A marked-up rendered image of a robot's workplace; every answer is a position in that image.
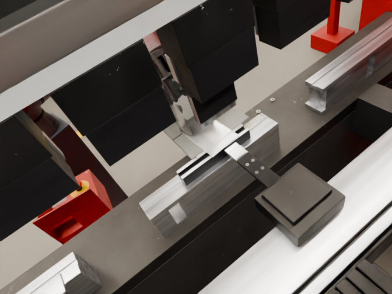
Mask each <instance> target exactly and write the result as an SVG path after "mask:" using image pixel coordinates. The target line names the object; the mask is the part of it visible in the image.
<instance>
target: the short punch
mask: <svg viewBox="0 0 392 294"><path fill-rule="evenodd" d="M186 95H187V99H188V101H189V104H190V106H191V109H192V112H193V115H194V117H195V120H196V122H197V123H198V124H199V127H200V129H203V128H205V127H206V126H207V125H209V124H210V123H211V122H213V121H214V120H216V119H217V118H219V117H220V116H221V115H223V114H224V113H226V112H227V111H228V110H230V109H231V108H233V107H234V106H235V105H236V100H237V95H236V90H235V84H234V82H233V83H232V84H230V85H229V86H227V87H226V88H224V89H223V90H221V91H220V92H219V93H217V94H216V95H214V96H212V97H211V98H210V99H208V100H207V101H205V102H204V103H200V102H199V101H198V100H197V99H195V98H194V97H192V96H191V95H190V94H188V93H187V94H186Z"/></svg>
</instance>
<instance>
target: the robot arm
mask: <svg viewBox="0 0 392 294"><path fill-rule="evenodd" d="M143 39H144V42H145V44H146V46H147V48H148V51H149V53H150V56H151V58H152V60H153V63H154V65H155V67H156V70H157V72H158V74H159V76H160V79H161V81H162V83H163V86H162V89H163V91H164V93H165V95H166V98H167V100H168V102H169V104H170V107H171V109H172V112H173V114H174V116H175V118H176V122H175V123H176V124H177V125H178V126H179V127H180V128H181V129H182V130H183V131H184V132H186V133H187V134H189V135H191V136H193V132H192V130H191V127H189V126H188V125H187V120H186V119H185V118H184V116H183V109H182V107H181V106H180V105H177V104H176V103H177V102H178V99H179V98H180V96H182V95H184V96H186V94H187V92H186V91H184V88H183V86H182V85H180V84H179V83H177V82H176V81H175V80H174V78H173V75H172V73H171V70H170V68H169V65H168V63H167V60H166V57H165V53H164V51H163V48H162V45H161V43H160V40H159V38H158V35H157V32H156V31H154V32H152V33H150V34H149V35H147V36H145V37H144V38H143ZM50 97H51V96H50V95H49V94H47V95H45V96H44V97H42V98H40V99H38V100H37V101H35V102H34V103H32V104H30V105H29V108H28V110H27V115H28V116H29V117H30V118H31V119H32V120H33V122H34V123H35V124H36V125H37V126H38V127H39V128H40V129H41V130H42V131H43V132H44V133H45V134H46V135H47V136H48V137H49V138H51V137H52V136H53V135H54V134H55V133H56V131H57V130H58V128H59V126H60V123H59V121H58V120H57V119H56V118H55V117H54V116H53V115H51V114H49V113H47V112H46V111H44V110H43V109H42V108H41V105H42V104H43V103H44V102H45V101H46V100H47V99H49V98H50ZM173 101H175V102H173Z"/></svg>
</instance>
